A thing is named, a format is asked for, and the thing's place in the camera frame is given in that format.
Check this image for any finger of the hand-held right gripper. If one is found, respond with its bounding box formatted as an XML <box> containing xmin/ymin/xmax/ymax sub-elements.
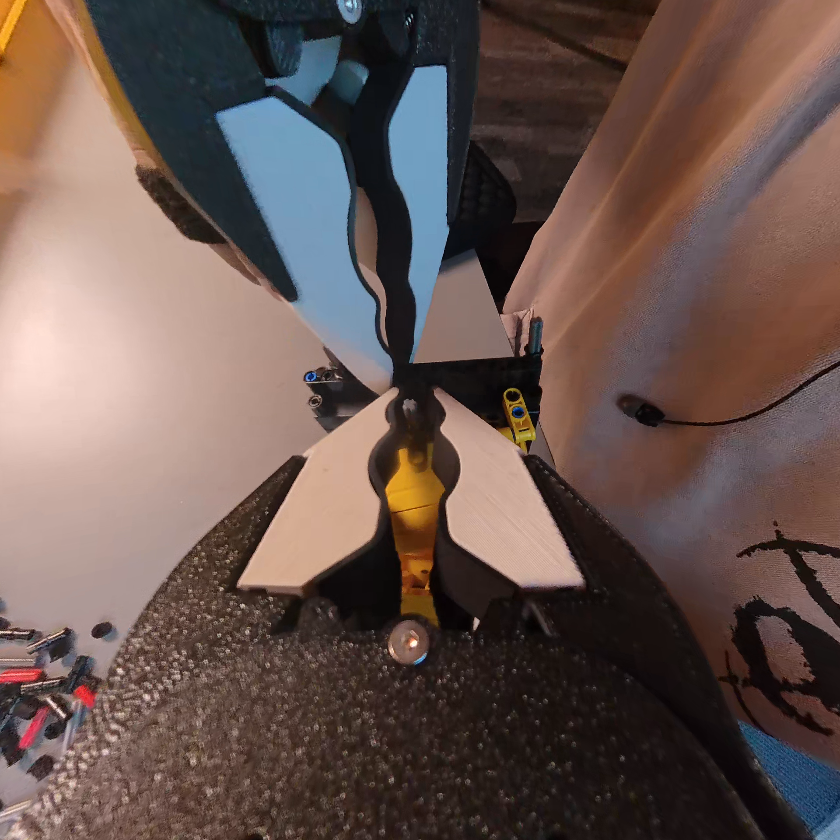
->
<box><xmin>215</xmin><ymin>94</ymin><xmax>396</xmax><ymax>392</ymax></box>
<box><xmin>350</xmin><ymin>61</ymin><xmax>452</xmax><ymax>370</ymax></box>

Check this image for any beige printed sweatshirt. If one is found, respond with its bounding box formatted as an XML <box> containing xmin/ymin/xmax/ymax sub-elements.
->
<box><xmin>504</xmin><ymin>0</ymin><xmax>840</xmax><ymax>757</ymax></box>

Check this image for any pile of small brick pins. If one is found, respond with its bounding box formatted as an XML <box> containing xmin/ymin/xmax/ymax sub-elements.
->
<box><xmin>0</xmin><ymin>594</ymin><xmax>101</xmax><ymax>786</ymax></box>

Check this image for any yellow toy brick vehicle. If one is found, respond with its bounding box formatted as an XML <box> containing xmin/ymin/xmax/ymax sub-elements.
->
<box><xmin>304</xmin><ymin>317</ymin><xmax>547</xmax><ymax>622</ymax></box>

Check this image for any person's right hand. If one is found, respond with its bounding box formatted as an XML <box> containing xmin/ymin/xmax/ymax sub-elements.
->
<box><xmin>353</xmin><ymin>189</ymin><xmax>389</xmax><ymax>294</ymax></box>

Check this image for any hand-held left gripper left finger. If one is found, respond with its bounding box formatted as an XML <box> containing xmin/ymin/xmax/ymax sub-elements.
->
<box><xmin>236</xmin><ymin>387</ymin><xmax>403</xmax><ymax>599</ymax></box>

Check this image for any black textured pad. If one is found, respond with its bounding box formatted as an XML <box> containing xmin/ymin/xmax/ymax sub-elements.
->
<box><xmin>446</xmin><ymin>140</ymin><xmax>521</xmax><ymax>265</ymax></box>

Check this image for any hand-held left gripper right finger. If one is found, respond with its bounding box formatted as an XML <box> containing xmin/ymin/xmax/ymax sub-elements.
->
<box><xmin>430</xmin><ymin>387</ymin><xmax>587</xmax><ymax>605</ymax></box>

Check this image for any black earphone with cable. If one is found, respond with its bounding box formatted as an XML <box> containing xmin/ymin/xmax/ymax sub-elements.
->
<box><xmin>617</xmin><ymin>360</ymin><xmax>840</xmax><ymax>429</ymax></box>

